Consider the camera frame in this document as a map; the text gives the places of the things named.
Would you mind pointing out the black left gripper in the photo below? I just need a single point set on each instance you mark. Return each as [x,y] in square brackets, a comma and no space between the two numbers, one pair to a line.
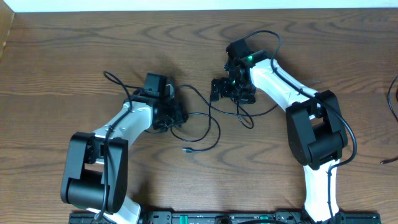
[179,116]

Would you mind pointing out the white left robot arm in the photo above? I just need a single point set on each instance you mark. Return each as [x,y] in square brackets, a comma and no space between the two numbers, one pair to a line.
[95,173]

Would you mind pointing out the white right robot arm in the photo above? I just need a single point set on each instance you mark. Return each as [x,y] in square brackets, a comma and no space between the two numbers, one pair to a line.
[316,135]

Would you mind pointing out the brown cardboard panel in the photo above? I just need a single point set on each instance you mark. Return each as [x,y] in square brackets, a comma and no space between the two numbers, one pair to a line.
[6,20]

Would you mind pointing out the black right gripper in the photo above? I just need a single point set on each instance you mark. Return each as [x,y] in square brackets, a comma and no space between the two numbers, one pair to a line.
[247,98]

